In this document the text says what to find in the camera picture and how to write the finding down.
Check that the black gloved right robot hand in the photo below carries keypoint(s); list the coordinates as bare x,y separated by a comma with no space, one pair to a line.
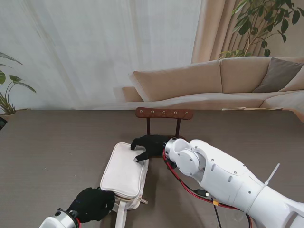
154,145

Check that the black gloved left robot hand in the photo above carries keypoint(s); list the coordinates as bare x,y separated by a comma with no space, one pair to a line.
92,204

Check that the white zippered pouch bag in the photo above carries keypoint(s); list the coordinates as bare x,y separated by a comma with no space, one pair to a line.
123,173

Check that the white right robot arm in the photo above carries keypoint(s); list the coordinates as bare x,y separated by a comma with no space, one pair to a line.
232,175

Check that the brown wooden jewelry stand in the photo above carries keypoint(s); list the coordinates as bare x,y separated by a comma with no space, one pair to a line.
164,112

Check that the beige sofa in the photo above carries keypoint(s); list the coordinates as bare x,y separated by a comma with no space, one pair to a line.
180,80

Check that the dark flat object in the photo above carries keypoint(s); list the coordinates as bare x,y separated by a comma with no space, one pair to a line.
2,123

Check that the white sheer curtain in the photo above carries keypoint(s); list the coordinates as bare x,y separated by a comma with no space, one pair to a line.
71,47

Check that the beige curtain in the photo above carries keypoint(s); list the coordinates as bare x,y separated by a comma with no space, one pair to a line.
213,28

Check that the grey sofa cushion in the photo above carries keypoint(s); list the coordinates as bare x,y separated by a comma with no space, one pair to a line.
278,73

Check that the broad-leaf green potted plant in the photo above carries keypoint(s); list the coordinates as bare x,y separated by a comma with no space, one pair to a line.
16,79

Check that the tall green leafy plant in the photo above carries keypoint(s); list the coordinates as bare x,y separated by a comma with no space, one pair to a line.
244,23

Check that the beige sofa cushion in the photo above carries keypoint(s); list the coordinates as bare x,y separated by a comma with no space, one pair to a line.
295,82

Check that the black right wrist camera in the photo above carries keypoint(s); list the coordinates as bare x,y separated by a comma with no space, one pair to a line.
171,165

